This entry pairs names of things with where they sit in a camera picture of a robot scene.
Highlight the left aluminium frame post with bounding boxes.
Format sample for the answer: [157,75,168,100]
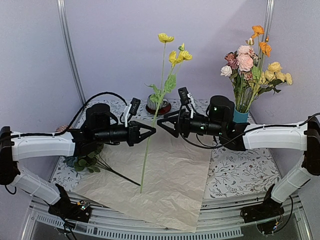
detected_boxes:
[56,0,86,104]

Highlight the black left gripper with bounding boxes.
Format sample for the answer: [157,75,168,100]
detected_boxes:
[95,121,157,147]

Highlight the cream wrapping paper sheet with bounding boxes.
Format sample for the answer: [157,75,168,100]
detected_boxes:
[73,127,211,233]

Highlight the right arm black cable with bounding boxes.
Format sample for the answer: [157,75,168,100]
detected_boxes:
[178,112,320,150]

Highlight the large pink peony stem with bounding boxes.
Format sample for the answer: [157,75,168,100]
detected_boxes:
[244,71,255,113]

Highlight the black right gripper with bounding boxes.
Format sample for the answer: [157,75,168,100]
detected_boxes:
[157,108,225,138]

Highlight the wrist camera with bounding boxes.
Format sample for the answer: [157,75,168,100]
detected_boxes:
[178,87,195,119]
[123,97,141,128]

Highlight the yellow rose stem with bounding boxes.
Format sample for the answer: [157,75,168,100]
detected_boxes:
[247,61,293,109]

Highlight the aluminium table front rail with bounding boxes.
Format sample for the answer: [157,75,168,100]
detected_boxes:
[21,192,313,240]

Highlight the orange poppy stem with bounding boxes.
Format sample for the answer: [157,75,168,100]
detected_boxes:
[246,25,272,111]

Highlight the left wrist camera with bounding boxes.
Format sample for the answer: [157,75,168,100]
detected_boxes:
[123,97,141,128]

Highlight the striped cup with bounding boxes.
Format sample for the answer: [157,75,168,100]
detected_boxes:
[146,94,169,110]

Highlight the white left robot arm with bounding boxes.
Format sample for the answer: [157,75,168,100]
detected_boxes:
[0,103,156,223]

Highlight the aluminium frame post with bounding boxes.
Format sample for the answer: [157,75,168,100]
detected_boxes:
[244,0,276,107]
[56,0,86,104]

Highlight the yellow poppy stem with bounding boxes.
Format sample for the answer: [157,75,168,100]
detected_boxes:
[139,32,193,194]

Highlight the white and mauve rose stem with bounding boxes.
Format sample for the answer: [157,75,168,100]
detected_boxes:
[220,51,247,113]

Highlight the dark red saucer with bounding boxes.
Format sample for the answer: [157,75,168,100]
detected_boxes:
[145,103,172,116]

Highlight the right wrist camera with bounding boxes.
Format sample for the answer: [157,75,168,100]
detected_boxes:
[178,87,195,119]

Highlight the teal vase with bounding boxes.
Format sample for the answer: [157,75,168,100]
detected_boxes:
[233,109,249,124]

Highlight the right aluminium frame post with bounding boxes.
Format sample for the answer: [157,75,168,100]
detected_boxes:
[244,0,276,107]

